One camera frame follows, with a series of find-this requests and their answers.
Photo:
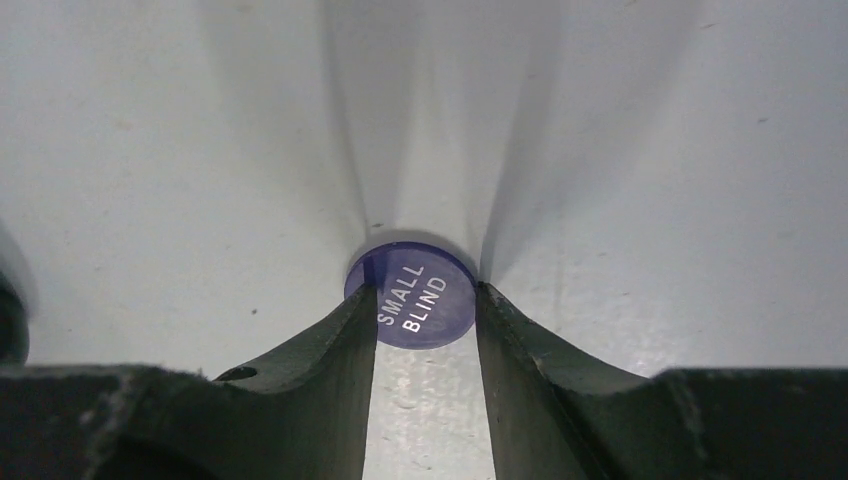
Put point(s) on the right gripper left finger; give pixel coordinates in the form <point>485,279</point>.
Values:
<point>299,411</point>

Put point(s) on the blue small blind button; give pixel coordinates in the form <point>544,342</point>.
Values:
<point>425,295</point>

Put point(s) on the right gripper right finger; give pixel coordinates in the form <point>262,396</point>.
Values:
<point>557,412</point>

